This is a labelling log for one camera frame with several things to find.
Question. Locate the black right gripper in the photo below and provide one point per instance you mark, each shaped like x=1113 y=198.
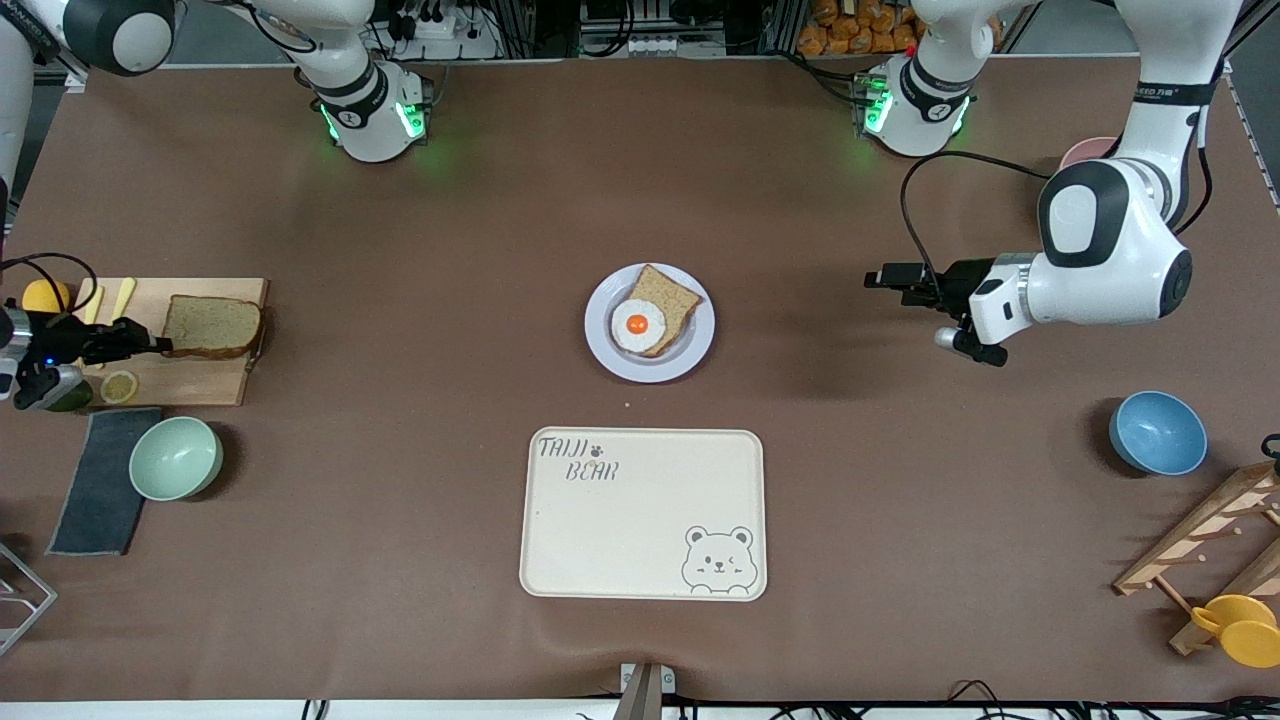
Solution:
x=62 y=340

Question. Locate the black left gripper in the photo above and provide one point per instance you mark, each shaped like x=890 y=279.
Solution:
x=962 y=279

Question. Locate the brown sandwich top bread slice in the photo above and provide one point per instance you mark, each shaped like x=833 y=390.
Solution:
x=215 y=325

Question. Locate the lavender round plate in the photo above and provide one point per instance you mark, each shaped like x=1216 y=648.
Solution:
x=600 y=348

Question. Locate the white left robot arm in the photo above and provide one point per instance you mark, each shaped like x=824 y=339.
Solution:
x=1100 y=250

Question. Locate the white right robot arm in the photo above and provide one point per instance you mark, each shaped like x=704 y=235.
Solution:
x=350 y=60

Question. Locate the yellow plastic knife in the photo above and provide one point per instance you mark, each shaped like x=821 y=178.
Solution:
x=123 y=295

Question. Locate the lemon slice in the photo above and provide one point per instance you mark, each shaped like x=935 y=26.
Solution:
x=118 y=387

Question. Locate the wooden cutting board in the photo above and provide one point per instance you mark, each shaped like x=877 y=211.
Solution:
x=190 y=385

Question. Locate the yellow plastic fork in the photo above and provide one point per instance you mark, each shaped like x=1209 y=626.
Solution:
x=93 y=303

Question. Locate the yellow lemon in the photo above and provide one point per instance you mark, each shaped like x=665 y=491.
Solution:
x=45 y=296

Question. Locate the mint green bowl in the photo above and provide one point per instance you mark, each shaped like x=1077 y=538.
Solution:
x=175 y=458

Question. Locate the dark grey cloth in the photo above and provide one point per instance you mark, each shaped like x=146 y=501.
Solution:
x=100 y=490

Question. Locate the pink bowl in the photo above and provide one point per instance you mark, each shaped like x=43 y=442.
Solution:
x=1085 y=152

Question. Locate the brown bread slice under egg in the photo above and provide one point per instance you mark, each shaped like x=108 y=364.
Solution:
x=668 y=293

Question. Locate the orange bread rolls pile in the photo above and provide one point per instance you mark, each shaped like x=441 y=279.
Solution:
x=850 y=30

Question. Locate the fried egg toy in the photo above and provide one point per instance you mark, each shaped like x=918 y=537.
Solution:
x=637 y=325

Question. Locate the blue bowl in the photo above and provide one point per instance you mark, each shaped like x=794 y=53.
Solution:
x=1158 y=433

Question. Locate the white power strip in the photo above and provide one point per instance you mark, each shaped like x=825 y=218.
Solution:
x=665 y=46
x=450 y=40

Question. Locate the cream bear print tray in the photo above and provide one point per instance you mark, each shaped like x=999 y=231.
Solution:
x=640 y=530

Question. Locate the wooden drying rack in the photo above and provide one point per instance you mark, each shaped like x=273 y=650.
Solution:
x=1200 y=530

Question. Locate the yellow plastic cup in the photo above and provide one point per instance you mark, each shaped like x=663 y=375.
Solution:
x=1245 y=630

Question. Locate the aluminium frame post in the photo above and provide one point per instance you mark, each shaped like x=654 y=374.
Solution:
x=75 y=80
x=1255 y=40

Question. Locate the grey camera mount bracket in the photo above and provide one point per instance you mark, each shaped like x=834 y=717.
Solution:
x=640 y=695

